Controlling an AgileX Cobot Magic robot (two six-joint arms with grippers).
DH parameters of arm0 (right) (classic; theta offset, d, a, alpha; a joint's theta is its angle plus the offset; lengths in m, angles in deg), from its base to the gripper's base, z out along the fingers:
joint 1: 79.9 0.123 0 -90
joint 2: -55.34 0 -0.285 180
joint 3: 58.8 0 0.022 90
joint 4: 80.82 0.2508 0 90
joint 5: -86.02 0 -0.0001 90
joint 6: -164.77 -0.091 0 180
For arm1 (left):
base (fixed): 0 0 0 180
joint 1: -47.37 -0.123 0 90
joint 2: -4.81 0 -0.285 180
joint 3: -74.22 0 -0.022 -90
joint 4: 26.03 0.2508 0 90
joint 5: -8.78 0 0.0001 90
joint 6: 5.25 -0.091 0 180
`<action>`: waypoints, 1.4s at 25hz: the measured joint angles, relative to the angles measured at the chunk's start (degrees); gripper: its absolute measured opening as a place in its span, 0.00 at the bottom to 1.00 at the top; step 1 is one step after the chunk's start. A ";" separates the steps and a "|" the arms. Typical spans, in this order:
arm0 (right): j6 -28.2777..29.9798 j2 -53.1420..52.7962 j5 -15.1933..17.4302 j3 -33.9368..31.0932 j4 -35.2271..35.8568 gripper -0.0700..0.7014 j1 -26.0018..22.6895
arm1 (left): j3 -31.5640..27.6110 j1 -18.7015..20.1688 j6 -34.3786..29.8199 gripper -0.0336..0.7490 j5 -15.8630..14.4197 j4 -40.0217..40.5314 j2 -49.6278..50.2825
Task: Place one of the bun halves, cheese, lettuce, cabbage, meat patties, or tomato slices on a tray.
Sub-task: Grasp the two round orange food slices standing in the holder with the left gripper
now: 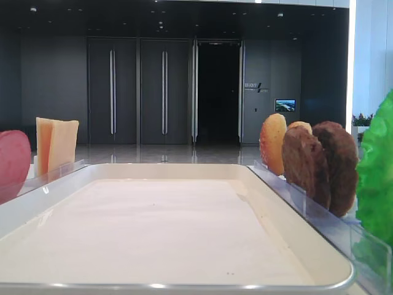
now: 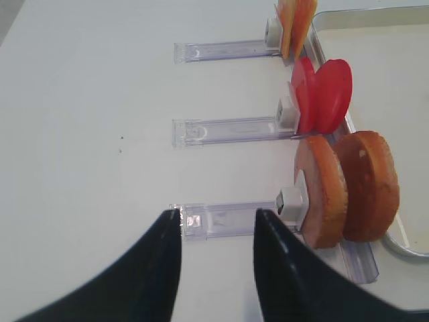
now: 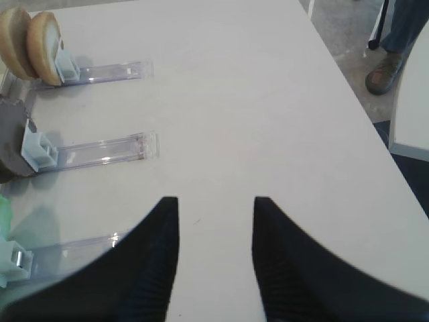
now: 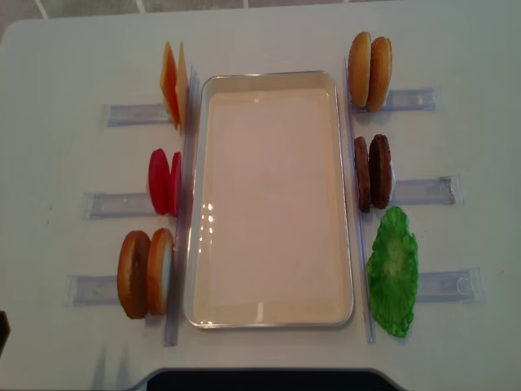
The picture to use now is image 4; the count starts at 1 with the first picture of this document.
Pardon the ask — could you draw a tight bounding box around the bun slice white face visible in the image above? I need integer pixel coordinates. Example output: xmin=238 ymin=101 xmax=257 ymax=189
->
xmin=147 ymin=228 xmax=174 ymax=315

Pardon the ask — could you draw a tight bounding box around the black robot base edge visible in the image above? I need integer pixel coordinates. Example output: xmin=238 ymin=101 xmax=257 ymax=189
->
xmin=147 ymin=369 xmax=396 ymax=390

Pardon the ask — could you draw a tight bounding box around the red tomato slice inner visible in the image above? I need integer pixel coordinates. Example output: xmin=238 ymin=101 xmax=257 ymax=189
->
xmin=169 ymin=152 xmax=182 ymax=217

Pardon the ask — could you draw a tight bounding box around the brown meat patty near tray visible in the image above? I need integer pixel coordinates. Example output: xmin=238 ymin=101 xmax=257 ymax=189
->
xmin=354 ymin=136 xmax=371 ymax=213

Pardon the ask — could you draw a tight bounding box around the brown meat patty outer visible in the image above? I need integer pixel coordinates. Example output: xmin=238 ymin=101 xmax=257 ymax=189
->
xmin=369 ymin=134 xmax=392 ymax=209

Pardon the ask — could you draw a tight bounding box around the pale cheese slice inner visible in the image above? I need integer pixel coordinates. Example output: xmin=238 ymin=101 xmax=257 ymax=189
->
xmin=175 ymin=42 xmax=189 ymax=132

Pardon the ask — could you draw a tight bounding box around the orange cheese slice outer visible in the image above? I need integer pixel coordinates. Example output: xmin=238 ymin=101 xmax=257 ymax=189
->
xmin=160 ymin=42 xmax=180 ymax=130

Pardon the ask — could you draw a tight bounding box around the green lettuce leaf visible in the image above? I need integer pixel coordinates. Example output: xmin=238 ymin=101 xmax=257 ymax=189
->
xmin=366 ymin=206 xmax=418 ymax=338

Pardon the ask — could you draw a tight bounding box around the white rectangular tray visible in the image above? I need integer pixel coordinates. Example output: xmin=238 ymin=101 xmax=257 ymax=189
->
xmin=183 ymin=71 xmax=354 ymax=329

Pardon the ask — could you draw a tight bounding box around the brown bun slice outer left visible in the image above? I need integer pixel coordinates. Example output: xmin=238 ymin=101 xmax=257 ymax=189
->
xmin=117 ymin=231 xmax=151 ymax=319

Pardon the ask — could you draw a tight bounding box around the golden bun slice near tray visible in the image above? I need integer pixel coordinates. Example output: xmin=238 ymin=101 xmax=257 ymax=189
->
xmin=347 ymin=32 xmax=371 ymax=108

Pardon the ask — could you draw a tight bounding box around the golden bun slice outer right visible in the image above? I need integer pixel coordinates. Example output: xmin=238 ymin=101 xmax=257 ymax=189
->
xmin=366 ymin=37 xmax=392 ymax=112

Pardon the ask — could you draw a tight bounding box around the clear acrylic rack left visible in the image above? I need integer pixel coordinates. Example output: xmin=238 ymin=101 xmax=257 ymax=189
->
xmin=67 ymin=69 xmax=201 ymax=346

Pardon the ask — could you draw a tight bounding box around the clear acrylic rack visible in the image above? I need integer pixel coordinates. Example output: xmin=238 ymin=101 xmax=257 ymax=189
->
xmin=343 ymin=71 xmax=486 ymax=344
xmin=67 ymin=69 xmax=201 ymax=346

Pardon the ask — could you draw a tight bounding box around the clear acrylic rack right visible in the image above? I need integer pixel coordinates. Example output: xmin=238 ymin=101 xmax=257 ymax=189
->
xmin=343 ymin=71 xmax=486 ymax=344

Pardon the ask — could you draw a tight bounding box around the dark object left edge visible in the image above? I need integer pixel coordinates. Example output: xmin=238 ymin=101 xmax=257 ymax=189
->
xmin=0 ymin=310 xmax=11 ymax=355

